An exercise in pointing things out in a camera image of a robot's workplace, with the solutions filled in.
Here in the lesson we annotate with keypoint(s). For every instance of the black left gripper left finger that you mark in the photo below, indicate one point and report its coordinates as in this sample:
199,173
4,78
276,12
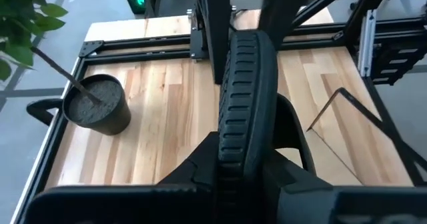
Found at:
200,164

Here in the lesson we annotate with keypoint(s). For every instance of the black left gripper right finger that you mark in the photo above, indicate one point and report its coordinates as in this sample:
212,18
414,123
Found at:
287,182

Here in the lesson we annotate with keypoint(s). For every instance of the black rubber slide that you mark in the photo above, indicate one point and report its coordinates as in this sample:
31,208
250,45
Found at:
247,100

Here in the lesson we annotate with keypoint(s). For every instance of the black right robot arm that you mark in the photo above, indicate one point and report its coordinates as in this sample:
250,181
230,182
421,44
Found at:
215,34

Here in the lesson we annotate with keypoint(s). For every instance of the leafy green plant in pot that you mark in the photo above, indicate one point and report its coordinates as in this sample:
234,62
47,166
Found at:
96,107

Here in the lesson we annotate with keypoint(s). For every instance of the black aluminium table frame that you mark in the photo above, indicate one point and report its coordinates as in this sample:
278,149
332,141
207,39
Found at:
140,55

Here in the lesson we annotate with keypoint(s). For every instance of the silver aluminium extrusion post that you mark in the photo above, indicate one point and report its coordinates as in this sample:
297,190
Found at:
367,44

